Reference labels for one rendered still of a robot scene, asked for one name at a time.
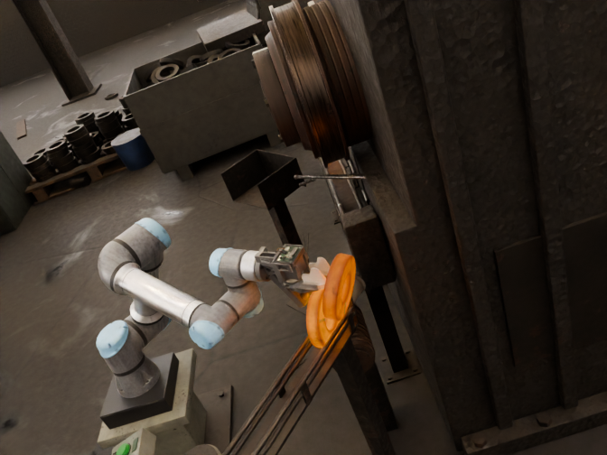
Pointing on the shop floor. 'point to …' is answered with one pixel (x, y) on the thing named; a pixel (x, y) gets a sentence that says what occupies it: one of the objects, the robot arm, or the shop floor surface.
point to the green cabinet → (13, 189)
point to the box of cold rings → (199, 104)
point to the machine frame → (492, 204)
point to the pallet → (79, 153)
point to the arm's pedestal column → (200, 424)
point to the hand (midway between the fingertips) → (337, 281)
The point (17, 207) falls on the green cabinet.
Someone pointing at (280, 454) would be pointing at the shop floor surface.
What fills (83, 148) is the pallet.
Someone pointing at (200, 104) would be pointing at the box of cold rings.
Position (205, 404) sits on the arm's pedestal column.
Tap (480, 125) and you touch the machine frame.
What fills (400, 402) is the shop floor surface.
